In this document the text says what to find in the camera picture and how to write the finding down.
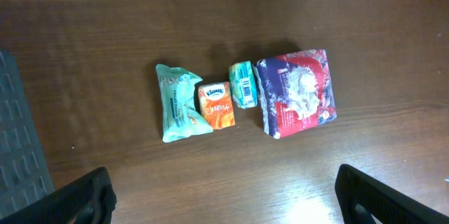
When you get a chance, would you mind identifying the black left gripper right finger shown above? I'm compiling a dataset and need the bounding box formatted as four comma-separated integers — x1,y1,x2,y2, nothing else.
335,164,448,223

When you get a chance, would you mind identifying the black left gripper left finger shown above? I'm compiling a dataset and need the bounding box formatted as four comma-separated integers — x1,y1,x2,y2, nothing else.
1,167,116,224

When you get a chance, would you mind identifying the light green wipes packet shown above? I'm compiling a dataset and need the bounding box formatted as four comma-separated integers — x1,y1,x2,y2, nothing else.
156,64,213,143

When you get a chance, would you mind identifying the pink purple snack packet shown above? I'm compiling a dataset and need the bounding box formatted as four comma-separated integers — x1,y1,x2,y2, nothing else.
253,49,337,139

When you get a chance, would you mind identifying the orange tissue pack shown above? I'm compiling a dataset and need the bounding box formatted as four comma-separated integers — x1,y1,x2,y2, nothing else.
199,81,236,130

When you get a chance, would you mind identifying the teal tissue pack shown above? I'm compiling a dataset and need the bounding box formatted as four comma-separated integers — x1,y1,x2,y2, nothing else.
229,61,257,109

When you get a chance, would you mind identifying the grey plastic mesh basket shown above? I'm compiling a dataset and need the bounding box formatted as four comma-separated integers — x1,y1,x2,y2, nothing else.
1,51,55,218

